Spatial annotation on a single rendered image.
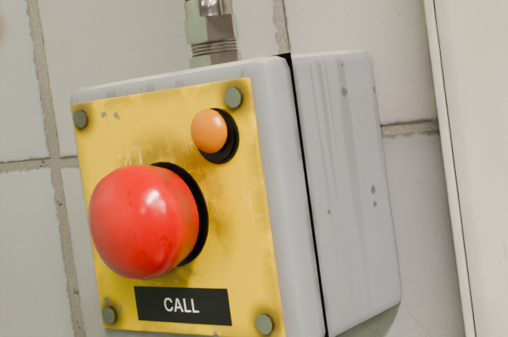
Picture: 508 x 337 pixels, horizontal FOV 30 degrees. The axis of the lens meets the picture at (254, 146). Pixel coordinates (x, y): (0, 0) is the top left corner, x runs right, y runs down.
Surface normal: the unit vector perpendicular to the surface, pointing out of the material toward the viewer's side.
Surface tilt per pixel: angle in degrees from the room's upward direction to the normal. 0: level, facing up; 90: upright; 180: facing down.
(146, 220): 87
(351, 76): 90
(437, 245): 90
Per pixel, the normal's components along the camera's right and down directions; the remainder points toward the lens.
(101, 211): -0.69, 0.04
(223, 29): 0.37, 0.00
